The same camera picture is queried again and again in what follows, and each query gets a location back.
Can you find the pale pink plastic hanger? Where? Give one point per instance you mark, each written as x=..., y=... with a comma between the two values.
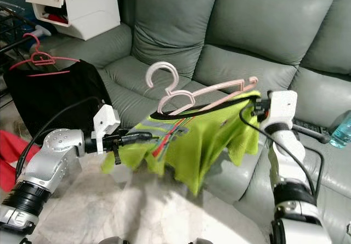
x=176, y=93

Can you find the neon yellow-green garment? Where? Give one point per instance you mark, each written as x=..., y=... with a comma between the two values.
x=203, y=140

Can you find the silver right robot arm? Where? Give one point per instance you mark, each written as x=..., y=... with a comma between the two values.
x=288, y=162

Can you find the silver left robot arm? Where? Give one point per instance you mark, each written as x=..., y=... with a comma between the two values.
x=52, y=153

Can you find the red plastic hanger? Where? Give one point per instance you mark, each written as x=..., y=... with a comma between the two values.
x=39, y=59

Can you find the grey-green leather sofa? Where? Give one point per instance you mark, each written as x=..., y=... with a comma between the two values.
x=241, y=63

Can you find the black remote control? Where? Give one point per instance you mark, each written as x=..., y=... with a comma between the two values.
x=310, y=130

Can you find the plain black garment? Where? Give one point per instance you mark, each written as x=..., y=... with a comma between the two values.
x=55, y=98

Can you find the clear teal water bottle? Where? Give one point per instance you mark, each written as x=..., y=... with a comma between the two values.
x=342, y=131

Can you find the grey-green sofa cushion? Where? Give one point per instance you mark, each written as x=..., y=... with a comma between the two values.
x=274, y=19
x=173, y=24

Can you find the red garment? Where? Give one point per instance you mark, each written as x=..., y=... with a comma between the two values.
x=13, y=156

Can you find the small red cloth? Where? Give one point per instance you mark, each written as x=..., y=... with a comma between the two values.
x=57, y=18

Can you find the white storage box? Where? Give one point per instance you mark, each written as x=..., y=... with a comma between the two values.
x=88, y=8

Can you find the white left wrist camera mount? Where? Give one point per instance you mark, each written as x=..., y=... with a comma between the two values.
x=105, y=122

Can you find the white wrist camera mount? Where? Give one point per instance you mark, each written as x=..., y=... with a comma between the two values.
x=105, y=122
x=281, y=108

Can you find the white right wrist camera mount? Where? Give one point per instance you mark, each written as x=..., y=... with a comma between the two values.
x=281, y=108

